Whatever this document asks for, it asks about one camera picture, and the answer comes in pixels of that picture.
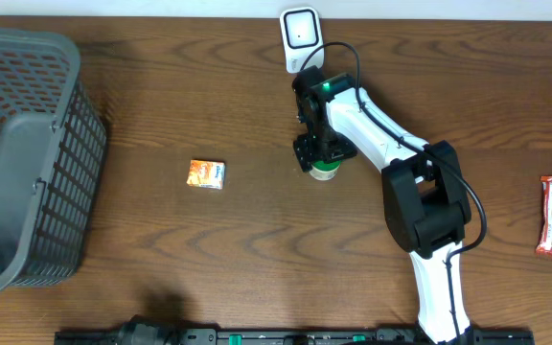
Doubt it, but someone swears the grey plastic basket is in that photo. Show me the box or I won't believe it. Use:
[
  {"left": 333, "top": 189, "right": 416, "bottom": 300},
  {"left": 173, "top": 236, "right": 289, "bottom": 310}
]
[{"left": 0, "top": 28, "right": 107, "bottom": 291}]

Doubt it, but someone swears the orange small box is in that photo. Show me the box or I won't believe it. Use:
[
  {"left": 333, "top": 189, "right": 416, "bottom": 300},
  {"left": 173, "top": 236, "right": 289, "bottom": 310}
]
[{"left": 186, "top": 160, "right": 225, "bottom": 190}]

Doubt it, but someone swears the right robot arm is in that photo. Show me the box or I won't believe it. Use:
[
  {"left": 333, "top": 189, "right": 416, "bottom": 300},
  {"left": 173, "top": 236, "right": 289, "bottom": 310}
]
[{"left": 292, "top": 66, "right": 476, "bottom": 344}]

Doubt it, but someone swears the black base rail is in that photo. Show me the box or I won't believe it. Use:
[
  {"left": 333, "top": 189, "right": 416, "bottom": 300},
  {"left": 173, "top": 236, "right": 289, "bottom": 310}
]
[{"left": 55, "top": 313, "right": 536, "bottom": 345}]

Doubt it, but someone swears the green lid jar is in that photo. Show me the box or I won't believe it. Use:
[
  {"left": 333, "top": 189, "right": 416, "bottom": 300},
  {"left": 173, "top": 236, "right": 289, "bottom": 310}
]
[{"left": 309, "top": 161, "right": 341, "bottom": 181}]

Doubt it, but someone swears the white barcode scanner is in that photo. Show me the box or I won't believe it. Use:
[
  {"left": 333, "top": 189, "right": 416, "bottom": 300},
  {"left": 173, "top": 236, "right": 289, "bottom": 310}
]
[{"left": 279, "top": 7, "right": 323, "bottom": 74}]

